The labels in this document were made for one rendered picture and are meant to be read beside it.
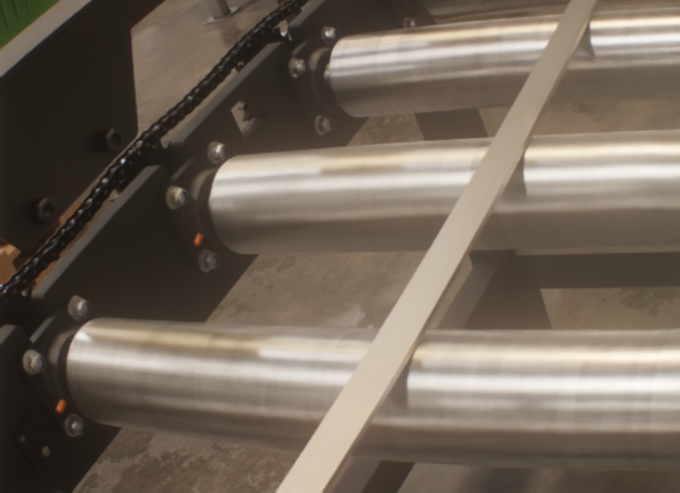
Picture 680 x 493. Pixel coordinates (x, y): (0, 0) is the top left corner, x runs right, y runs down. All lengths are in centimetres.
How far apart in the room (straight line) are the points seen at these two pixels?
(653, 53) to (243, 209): 51
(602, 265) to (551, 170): 89
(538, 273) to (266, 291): 104
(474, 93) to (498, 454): 65
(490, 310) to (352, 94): 62
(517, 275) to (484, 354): 119
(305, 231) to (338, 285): 156
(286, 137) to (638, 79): 51
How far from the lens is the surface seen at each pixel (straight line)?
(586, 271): 202
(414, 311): 97
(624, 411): 84
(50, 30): 127
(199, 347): 107
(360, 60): 152
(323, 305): 278
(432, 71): 146
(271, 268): 301
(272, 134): 155
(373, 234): 123
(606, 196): 109
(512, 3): 172
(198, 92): 153
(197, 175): 140
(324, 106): 160
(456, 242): 103
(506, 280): 208
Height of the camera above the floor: 146
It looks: 28 degrees down
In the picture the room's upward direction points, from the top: 25 degrees counter-clockwise
